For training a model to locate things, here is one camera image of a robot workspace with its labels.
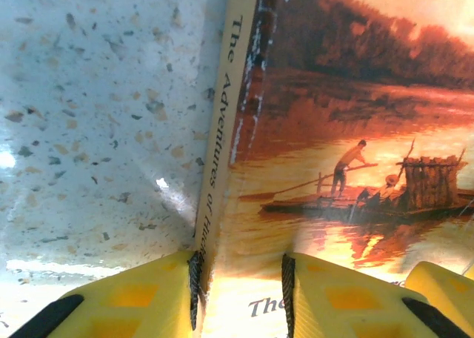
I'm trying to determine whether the orange cover paperback book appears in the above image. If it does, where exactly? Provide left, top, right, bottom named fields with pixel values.
left=192, top=0, right=474, bottom=338

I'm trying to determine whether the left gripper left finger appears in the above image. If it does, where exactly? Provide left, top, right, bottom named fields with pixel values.
left=7, top=249, right=204, bottom=338

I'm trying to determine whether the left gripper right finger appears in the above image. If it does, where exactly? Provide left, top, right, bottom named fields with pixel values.
left=280, top=252, right=474, bottom=338

